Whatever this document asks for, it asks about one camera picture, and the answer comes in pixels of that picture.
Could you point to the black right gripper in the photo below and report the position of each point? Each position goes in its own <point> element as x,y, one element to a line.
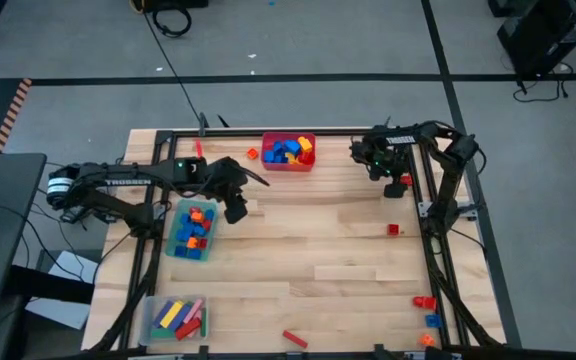
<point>383,160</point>

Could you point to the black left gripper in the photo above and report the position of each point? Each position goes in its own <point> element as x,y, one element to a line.
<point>220,177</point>

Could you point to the small blue block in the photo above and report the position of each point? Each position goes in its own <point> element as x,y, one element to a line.
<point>184,234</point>
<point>181,251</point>
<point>209,215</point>
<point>194,254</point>
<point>199,230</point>
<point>185,219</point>

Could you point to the small red block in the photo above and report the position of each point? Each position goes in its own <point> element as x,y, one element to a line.
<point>393,229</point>
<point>407,180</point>
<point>188,328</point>
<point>195,210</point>
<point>207,225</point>
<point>202,243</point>

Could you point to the long pink block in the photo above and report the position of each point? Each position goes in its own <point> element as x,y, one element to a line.
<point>194,310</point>

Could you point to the long green block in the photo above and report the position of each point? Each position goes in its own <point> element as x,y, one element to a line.
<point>203,322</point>
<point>162,333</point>

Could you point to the long yellow block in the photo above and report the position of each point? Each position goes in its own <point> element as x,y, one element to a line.
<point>172,315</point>

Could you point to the long red block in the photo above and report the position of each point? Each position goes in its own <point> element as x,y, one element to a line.
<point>294,339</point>

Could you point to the clear plastic bin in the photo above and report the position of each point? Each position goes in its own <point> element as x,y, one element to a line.
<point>145,340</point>

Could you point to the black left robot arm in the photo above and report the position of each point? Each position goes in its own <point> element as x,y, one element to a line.
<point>118,182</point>

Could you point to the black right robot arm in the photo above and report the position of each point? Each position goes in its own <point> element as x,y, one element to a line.
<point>448,165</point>

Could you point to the red plastic bin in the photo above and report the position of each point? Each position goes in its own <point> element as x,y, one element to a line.
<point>268,167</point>

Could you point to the red clip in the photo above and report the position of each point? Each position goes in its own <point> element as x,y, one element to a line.
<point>198,147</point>

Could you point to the green translucent plastic bin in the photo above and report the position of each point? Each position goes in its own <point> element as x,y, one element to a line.
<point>170,245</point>

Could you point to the black boxy device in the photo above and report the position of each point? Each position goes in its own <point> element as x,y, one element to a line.
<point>443,354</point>

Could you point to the black power adapter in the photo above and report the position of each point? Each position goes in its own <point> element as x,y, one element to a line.
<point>73,214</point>

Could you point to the black equipment rack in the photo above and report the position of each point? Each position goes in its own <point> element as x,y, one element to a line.
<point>548,35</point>

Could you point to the black side table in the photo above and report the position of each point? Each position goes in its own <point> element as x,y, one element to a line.
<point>3,225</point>

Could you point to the striped hazard strip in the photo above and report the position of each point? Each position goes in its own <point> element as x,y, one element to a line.
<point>11,115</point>

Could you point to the black aluminium table frame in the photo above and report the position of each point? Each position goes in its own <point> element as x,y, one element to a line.
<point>288,133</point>

